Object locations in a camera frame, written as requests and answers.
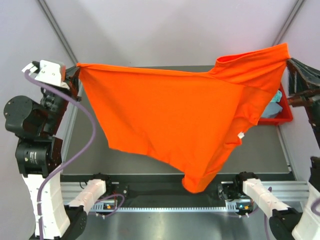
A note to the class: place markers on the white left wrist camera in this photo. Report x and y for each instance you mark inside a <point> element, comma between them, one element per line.
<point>48,72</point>

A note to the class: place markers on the aluminium frame rail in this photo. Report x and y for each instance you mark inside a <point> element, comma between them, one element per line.
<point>175,190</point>

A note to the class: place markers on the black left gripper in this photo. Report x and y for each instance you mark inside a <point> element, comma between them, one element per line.
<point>72,81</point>

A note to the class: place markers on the grey slotted cable duct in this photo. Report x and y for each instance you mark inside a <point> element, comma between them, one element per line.
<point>227,207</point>

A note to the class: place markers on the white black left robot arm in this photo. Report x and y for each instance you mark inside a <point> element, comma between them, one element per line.
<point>39,159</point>

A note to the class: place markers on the red plastic bin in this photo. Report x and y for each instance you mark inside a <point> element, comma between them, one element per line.
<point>285,116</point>

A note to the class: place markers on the orange t-shirt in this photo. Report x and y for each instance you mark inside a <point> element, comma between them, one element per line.
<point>191,121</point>

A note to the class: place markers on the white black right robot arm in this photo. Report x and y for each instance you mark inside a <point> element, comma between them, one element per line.
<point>291,208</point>

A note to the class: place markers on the teal folded t-shirt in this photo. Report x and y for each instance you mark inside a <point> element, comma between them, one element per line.
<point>277,97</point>

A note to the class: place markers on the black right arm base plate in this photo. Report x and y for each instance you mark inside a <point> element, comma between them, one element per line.
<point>228,192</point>

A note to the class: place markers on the blue-grey folded t-shirt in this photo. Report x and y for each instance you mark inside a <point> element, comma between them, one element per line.
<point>271,110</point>

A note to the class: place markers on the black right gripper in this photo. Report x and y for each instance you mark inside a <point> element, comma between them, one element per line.
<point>300,74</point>

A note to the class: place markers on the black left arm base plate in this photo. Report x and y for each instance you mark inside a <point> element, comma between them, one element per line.
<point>116,188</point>

